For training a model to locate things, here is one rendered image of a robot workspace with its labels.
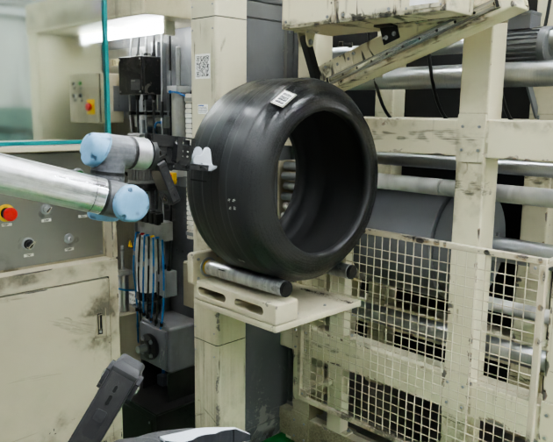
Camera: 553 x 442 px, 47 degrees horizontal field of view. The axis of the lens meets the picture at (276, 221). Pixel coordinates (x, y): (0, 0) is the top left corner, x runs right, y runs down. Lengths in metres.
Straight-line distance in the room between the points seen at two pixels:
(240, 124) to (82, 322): 0.86
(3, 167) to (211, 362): 1.13
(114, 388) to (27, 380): 1.53
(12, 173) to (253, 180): 0.61
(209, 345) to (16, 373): 0.59
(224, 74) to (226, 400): 1.06
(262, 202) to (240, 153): 0.13
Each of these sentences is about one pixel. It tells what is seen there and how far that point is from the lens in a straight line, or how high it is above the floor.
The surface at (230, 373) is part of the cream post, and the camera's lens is 2.20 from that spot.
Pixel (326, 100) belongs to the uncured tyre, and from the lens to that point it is 1.78.
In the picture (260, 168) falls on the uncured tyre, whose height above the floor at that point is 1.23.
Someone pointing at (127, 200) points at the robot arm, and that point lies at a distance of 1.32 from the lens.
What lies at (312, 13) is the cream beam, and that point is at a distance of 2.08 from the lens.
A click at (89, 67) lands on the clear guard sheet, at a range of 2.10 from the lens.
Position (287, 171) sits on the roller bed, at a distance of 2.38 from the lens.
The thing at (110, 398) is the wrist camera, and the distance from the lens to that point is 0.59.
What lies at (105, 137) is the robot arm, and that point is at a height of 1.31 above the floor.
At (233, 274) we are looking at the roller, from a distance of 1.87.
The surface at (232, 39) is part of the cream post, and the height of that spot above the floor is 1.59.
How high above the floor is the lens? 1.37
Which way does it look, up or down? 10 degrees down
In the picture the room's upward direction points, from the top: 1 degrees clockwise
